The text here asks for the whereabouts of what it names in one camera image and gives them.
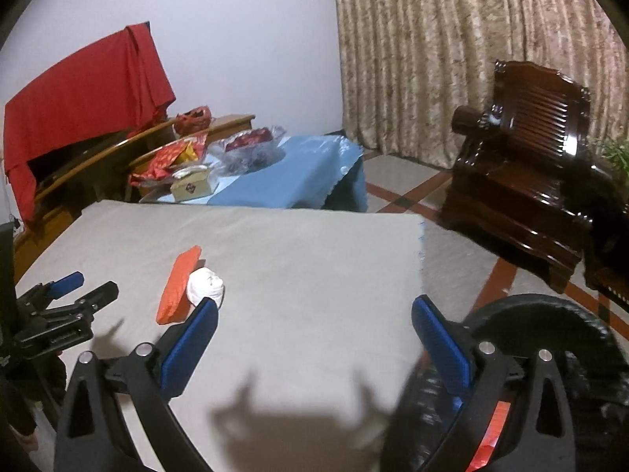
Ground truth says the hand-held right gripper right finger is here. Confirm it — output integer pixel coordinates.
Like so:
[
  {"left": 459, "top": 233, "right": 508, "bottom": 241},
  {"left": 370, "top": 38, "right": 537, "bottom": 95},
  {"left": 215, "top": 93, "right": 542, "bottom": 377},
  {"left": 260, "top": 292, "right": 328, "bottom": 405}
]
[{"left": 412, "top": 295, "right": 576, "bottom": 472}]

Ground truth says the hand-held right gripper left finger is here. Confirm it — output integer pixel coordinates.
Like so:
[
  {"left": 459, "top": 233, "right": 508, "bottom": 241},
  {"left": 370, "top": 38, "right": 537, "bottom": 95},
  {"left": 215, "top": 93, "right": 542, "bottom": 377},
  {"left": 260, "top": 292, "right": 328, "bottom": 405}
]
[{"left": 54, "top": 297, "right": 220, "bottom": 472}]

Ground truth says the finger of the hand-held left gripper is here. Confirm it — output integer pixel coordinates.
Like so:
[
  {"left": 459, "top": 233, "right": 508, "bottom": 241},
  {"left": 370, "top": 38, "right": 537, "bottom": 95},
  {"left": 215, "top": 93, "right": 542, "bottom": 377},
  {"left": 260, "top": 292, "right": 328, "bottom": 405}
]
[
  {"left": 17, "top": 271, "right": 85, "bottom": 308},
  {"left": 29, "top": 281, "right": 120, "bottom": 328}
]

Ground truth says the orange spiky brush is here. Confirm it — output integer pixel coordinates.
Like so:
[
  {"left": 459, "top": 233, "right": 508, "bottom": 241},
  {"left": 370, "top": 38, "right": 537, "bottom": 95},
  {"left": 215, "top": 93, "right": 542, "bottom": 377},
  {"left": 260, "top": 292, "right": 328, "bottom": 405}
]
[
  {"left": 467, "top": 400, "right": 510, "bottom": 472},
  {"left": 156, "top": 245, "right": 202, "bottom": 326}
]

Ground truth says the white tissue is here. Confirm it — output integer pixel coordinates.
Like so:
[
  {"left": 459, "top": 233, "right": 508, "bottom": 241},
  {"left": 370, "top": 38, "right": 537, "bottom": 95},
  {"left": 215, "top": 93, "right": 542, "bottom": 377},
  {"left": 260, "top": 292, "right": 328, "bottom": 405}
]
[{"left": 186, "top": 266, "right": 226, "bottom": 308}]

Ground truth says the black trash bin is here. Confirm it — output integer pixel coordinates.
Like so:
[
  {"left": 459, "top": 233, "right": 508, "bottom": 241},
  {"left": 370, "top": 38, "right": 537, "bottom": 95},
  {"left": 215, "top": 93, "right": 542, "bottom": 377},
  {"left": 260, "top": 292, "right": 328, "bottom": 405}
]
[{"left": 378, "top": 294, "right": 629, "bottom": 472}]

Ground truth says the wooden television cabinet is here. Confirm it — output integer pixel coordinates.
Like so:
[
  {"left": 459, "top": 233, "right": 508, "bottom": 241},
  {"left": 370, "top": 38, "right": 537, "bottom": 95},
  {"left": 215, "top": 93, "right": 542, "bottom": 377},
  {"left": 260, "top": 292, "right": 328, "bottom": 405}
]
[{"left": 12, "top": 114, "right": 257, "bottom": 282}]

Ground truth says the black bin liner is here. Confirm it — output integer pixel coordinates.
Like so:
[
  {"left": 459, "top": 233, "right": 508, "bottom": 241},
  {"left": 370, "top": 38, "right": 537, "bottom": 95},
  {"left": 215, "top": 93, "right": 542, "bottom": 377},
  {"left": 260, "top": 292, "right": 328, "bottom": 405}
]
[{"left": 400, "top": 369, "right": 629, "bottom": 472}]

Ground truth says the black television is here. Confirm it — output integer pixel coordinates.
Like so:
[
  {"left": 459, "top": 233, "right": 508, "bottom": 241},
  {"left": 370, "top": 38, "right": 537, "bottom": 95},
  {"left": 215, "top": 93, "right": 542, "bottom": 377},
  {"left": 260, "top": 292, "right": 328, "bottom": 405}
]
[{"left": 27, "top": 133, "right": 134, "bottom": 184}]

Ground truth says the grey table cloth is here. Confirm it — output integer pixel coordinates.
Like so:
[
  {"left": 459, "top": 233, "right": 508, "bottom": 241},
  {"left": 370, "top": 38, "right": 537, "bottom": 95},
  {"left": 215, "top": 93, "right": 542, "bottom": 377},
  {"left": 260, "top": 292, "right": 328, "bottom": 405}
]
[{"left": 15, "top": 200, "right": 425, "bottom": 472}]

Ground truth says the beige tissue box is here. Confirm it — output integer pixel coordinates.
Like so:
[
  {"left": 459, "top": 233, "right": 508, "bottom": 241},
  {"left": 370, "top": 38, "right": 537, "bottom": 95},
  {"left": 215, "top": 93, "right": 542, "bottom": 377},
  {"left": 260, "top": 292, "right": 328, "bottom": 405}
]
[{"left": 169, "top": 166, "right": 219, "bottom": 203}]

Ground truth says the red patterned snack bag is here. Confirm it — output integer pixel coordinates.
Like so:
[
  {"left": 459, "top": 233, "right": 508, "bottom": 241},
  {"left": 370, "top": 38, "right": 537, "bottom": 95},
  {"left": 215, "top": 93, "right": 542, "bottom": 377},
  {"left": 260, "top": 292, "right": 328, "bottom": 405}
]
[{"left": 129, "top": 134, "right": 210, "bottom": 188}]

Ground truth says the dark wooden armchair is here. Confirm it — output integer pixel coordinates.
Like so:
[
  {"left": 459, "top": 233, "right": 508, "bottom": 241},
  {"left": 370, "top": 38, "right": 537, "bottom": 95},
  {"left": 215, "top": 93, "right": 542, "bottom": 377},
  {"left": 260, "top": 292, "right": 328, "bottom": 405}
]
[{"left": 437, "top": 59, "right": 598, "bottom": 296}]

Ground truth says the red cloth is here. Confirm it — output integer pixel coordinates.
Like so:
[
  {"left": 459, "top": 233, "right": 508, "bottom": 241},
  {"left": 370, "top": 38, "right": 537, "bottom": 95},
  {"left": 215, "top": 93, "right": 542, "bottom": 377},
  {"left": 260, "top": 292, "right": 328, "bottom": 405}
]
[{"left": 4, "top": 22, "right": 177, "bottom": 223}]

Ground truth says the dark wooden side table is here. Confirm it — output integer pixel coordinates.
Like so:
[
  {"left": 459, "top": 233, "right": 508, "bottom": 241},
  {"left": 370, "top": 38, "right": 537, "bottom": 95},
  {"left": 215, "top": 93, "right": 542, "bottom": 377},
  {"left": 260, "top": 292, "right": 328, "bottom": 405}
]
[{"left": 584, "top": 167, "right": 629, "bottom": 306}]

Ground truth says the clear bag of red snacks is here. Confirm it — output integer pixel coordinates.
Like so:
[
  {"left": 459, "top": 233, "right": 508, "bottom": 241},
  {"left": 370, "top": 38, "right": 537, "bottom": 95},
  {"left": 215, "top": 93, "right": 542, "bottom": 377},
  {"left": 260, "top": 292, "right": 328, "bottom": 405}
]
[{"left": 209, "top": 125, "right": 287, "bottom": 176}]

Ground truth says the blue tablecloth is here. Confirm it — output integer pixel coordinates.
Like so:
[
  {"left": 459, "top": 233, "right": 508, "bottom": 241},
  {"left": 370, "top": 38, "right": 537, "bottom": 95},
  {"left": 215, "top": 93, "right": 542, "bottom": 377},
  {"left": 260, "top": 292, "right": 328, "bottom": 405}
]
[{"left": 206, "top": 135, "right": 369, "bottom": 212}]

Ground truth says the red plastic bag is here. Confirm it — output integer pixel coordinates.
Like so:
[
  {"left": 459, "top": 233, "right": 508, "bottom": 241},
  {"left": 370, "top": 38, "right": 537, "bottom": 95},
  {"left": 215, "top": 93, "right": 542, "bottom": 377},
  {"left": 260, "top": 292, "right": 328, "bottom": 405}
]
[{"left": 174, "top": 106, "right": 213, "bottom": 136}]

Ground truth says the red dried fruit pile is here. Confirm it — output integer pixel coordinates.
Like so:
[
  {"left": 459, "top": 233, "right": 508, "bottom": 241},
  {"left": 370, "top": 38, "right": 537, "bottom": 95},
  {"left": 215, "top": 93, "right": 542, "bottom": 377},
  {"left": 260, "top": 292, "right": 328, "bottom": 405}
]
[{"left": 223, "top": 129, "right": 274, "bottom": 151}]

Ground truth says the green plant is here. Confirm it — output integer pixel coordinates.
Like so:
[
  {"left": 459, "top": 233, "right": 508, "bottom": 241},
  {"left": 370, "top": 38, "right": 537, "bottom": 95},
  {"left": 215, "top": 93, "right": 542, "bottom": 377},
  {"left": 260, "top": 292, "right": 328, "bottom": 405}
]
[{"left": 596, "top": 139, "right": 629, "bottom": 174}]

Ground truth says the beige patterned curtain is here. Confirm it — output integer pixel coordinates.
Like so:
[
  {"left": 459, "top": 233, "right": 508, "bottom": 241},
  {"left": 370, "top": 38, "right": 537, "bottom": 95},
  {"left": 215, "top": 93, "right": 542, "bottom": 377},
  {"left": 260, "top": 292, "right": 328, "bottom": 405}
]
[{"left": 324, "top": 0, "right": 629, "bottom": 171}]

